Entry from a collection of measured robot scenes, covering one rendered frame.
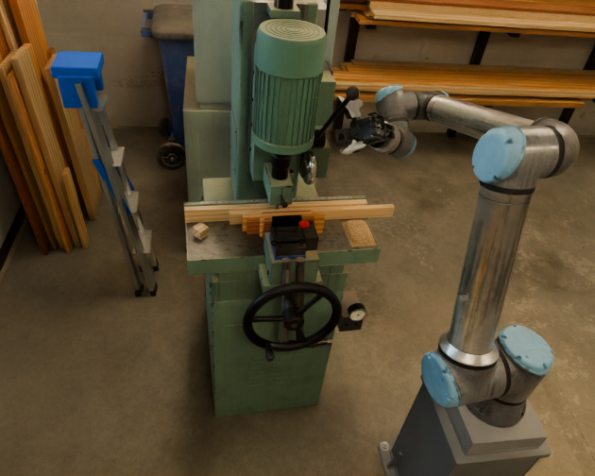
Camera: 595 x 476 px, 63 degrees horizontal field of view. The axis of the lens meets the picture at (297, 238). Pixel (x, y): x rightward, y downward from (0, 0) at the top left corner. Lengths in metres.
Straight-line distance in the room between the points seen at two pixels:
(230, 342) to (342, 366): 0.75
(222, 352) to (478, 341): 0.90
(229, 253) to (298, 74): 0.56
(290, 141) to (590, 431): 1.90
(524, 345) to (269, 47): 1.01
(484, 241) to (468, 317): 0.21
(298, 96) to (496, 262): 0.62
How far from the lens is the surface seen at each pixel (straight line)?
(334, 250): 1.51
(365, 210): 1.64
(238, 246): 1.49
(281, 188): 1.46
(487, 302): 1.24
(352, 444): 2.16
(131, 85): 3.87
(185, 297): 2.56
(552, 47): 4.52
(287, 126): 1.31
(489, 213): 1.15
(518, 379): 1.45
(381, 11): 3.26
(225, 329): 1.69
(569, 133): 1.20
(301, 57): 1.24
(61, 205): 2.77
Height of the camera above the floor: 1.89
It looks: 40 degrees down
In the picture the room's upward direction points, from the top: 7 degrees clockwise
